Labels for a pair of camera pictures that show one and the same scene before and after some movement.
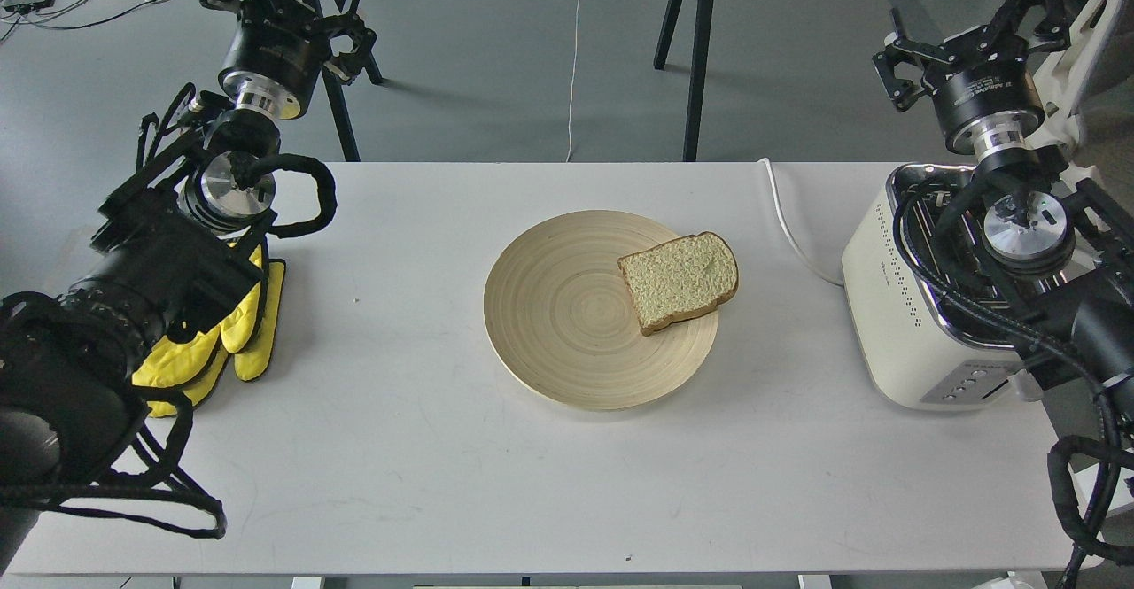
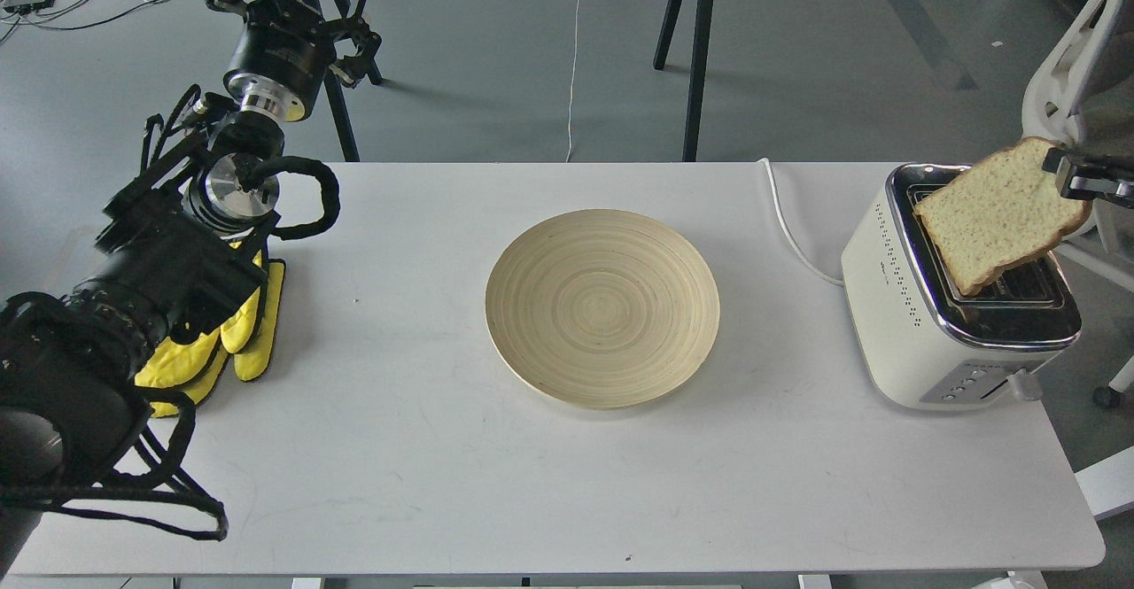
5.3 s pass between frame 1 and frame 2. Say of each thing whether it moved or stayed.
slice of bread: moved
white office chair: stayed
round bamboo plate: stayed
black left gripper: stayed
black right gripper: moved
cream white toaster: stayed
